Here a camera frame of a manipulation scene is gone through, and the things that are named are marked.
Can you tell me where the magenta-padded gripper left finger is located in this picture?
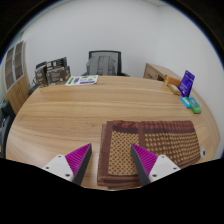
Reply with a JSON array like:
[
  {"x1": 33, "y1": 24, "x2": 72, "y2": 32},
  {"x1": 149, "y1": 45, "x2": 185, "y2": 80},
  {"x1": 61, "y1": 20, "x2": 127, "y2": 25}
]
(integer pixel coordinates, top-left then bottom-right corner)
[{"x1": 42, "y1": 143, "x2": 93, "y2": 186}]

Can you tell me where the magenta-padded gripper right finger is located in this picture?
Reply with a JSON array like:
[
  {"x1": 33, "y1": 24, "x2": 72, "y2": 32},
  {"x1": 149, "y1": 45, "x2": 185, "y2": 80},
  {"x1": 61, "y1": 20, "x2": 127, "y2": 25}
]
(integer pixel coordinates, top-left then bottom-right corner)
[{"x1": 130, "y1": 143, "x2": 181, "y2": 186}]

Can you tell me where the brown patterned towel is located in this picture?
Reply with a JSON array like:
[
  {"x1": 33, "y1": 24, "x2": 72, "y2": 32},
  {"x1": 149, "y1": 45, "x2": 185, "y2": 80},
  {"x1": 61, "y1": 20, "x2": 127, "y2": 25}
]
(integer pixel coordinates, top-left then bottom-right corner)
[{"x1": 97, "y1": 119, "x2": 202, "y2": 191}]

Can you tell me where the blue small box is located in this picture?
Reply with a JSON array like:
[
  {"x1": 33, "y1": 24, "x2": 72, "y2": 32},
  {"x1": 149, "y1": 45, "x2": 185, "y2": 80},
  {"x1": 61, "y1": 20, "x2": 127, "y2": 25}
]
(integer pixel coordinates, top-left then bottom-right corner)
[{"x1": 180, "y1": 96, "x2": 192, "y2": 109}]

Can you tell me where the black leather armchair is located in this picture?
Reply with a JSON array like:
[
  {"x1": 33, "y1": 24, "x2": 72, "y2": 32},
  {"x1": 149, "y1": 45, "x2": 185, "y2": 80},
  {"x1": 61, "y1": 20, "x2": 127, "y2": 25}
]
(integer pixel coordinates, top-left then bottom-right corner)
[{"x1": 0, "y1": 99, "x2": 16, "y2": 158}]

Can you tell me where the teal flat box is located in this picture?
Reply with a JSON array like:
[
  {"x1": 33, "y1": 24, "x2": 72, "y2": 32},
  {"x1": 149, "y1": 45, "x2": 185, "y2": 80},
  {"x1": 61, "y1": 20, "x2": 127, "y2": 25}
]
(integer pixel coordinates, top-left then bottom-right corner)
[{"x1": 187, "y1": 96, "x2": 201, "y2": 108}]

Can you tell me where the small tan box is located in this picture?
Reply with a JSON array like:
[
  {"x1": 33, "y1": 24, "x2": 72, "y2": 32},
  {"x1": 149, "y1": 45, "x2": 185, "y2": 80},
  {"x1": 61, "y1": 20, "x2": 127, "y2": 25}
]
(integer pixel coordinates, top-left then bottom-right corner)
[{"x1": 167, "y1": 83, "x2": 183, "y2": 96}]

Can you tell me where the orange box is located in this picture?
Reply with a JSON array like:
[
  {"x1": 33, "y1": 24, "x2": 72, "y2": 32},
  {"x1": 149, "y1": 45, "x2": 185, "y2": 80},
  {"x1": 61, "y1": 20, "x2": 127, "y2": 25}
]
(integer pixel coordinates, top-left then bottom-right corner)
[{"x1": 163, "y1": 75, "x2": 182, "y2": 88}]

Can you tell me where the purple standing card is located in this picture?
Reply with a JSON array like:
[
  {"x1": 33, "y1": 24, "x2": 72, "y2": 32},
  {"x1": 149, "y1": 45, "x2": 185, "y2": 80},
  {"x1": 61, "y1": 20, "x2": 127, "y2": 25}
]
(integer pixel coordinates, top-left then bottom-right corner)
[{"x1": 177, "y1": 69, "x2": 196, "y2": 98}]

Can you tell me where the white printed leaflet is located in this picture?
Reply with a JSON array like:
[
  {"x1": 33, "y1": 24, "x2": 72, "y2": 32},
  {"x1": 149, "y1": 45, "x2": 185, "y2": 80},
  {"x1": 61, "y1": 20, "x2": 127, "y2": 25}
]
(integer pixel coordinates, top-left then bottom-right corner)
[{"x1": 65, "y1": 74, "x2": 99, "y2": 87}]

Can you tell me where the dark printed cardboard box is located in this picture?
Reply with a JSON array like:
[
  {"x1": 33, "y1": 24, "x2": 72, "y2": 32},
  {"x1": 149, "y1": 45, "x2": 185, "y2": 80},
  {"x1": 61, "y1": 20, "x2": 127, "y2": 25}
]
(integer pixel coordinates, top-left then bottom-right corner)
[
  {"x1": 46, "y1": 56, "x2": 68, "y2": 72},
  {"x1": 46, "y1": 65, "x2": 72, "y2": 86}
]

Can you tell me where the small dark cardboard box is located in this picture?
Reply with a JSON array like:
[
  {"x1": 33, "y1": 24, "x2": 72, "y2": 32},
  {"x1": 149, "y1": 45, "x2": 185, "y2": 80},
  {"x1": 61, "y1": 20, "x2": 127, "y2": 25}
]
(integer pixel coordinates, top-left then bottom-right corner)
[{"x1": 34, "y1": 64, "x2": 48, "y2": 89}]

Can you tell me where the low wooden side cabinet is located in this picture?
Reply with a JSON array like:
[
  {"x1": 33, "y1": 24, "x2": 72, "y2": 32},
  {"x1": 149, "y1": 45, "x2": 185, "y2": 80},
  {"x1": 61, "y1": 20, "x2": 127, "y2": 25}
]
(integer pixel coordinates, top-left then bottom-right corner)
[{"x1": 143, "y1": 62, "x2": 183, "y2": 82}]

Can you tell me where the wooden glass-door cabinet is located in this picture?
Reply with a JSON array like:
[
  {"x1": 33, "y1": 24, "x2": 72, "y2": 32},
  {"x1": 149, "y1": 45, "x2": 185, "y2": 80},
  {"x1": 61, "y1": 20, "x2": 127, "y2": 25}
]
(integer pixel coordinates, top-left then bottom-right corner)
[{"x1": 0, "y1": 40, "x2": 31, "y2": 115}]

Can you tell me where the grey mesh office chair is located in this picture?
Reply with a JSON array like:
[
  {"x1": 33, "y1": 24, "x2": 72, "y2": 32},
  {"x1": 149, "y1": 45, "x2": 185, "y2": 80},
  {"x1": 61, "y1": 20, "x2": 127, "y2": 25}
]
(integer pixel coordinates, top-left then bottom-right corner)
[{"x1": 81, "y1": 50, "x2": 129, "y2": 78}]

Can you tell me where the round grey cable grommet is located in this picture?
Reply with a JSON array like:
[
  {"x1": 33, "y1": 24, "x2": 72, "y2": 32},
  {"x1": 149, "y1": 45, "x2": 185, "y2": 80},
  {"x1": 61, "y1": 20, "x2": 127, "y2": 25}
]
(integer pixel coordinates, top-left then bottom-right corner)
[{"x1": 199, "y1": 145, "x2": 207, "y2": 159}]

